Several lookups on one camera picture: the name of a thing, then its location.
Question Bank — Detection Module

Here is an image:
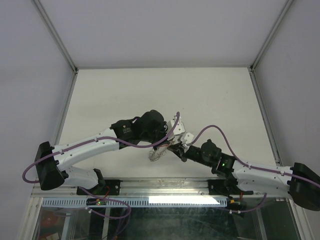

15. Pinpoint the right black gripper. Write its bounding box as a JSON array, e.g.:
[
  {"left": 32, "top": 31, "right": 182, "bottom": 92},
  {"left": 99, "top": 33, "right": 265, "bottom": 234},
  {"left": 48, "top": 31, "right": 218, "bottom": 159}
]
[{"left": 167, "top": 142, "right": 213, "bottom": 168}]

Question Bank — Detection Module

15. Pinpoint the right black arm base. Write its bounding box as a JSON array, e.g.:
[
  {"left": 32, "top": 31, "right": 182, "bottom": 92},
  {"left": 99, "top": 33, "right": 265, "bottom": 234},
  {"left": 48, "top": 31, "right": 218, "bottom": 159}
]
[{"left": 207, "top": 179, "right": 254, "bottom": 197}]

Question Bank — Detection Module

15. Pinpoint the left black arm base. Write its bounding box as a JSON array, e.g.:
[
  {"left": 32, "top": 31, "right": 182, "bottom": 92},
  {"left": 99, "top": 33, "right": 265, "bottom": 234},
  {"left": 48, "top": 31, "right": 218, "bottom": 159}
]
[{"left": 86, "top": 178, "right": 122, "bottom": 196}]

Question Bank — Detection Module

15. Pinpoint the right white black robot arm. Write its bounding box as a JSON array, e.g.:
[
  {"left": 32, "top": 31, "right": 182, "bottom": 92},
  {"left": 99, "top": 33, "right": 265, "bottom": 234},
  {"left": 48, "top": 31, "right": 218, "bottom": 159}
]
[{"left": 168, "top": 139, "right": 320, "bottom": 212}]

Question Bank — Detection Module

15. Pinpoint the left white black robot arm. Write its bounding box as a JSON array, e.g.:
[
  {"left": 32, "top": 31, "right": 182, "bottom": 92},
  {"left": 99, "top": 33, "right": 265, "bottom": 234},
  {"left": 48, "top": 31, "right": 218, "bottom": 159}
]
[{"left": 35, "top": 110, "right": 185, "bottom": 195}]

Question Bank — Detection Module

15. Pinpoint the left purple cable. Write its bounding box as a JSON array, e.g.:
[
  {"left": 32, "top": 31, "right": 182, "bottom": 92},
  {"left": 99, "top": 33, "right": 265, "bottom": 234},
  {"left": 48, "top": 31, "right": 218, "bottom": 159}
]
[{"left": 21, "top": 111, "right": 181, "bottom": 185}]

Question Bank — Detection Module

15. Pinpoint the purple cable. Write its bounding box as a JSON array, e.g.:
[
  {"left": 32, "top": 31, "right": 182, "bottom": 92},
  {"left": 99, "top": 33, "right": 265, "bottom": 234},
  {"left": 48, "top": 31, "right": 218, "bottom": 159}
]
[
  {"left": 21, "top": 111, "right": 181, "bottom": 185},
  {"left": 184, "top": 124, "right": 320, "bottom": 215}
]

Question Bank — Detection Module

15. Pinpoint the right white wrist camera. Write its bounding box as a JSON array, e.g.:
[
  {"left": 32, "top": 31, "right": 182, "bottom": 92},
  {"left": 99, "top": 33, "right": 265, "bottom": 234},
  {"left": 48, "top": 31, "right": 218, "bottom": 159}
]
[{"left": 179, "top": 132, "right": 194, "bottom": 152}]

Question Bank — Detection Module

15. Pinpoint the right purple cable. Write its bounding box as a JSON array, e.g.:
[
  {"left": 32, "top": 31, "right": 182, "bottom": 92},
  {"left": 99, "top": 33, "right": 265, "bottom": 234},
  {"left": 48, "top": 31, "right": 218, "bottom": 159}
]
[{"left": 184, "top": 124, "right": 320, "bottom": 215}]

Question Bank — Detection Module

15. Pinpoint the aluminium mounting rail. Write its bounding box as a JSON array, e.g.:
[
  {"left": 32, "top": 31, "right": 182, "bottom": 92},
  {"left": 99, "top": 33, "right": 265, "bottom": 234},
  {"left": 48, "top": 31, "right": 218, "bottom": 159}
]
[{"left": 32, "top": 176, "right": 301, "bottom": 201}]

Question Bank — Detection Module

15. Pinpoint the white slotted cable duct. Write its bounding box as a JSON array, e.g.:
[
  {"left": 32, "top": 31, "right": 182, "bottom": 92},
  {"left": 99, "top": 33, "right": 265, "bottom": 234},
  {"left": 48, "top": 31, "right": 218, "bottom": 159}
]
[{"left": 42, "top": 195, "right": 228, "bottom": 208}]

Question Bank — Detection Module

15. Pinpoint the right aluminium frame post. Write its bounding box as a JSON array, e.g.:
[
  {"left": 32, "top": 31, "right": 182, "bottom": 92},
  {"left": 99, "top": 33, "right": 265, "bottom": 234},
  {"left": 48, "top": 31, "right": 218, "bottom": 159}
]
[{"left": 249, "top": 0, "right": 295, "bottom": 72}]

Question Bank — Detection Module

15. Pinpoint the aluminium frame post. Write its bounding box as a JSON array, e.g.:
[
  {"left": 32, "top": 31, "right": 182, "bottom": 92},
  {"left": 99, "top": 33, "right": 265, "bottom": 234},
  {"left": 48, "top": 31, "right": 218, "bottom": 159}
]
[
  {"left": 32, "top": 0, "right": 78, "bottom": 72},
  {"left": 249, "top": 0, "right": 295, "bottom": 72}
]

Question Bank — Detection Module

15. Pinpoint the left aluminium frame post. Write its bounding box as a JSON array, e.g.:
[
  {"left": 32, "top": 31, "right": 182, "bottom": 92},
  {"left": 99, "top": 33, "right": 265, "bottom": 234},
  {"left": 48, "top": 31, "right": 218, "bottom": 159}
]
[{"left": 32, "top": 0, "right": 78, "bottom": 72}]

